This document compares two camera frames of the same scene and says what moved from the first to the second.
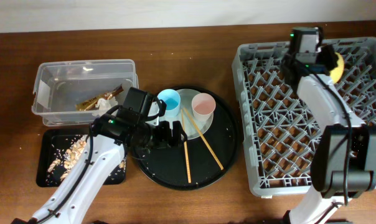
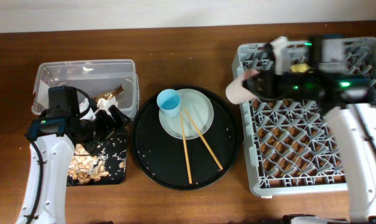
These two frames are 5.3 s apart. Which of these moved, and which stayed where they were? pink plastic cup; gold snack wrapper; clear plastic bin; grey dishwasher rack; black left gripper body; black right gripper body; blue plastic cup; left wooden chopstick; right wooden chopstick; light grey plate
Moved: black right gripper body; black left gripper body; pink plastic cup
Stayed: clear plastic bin; blue plastic cup; left wooden chopstick; light grey plate; grey dishwasher rack; gold snack wrapper; right wooden chopstick
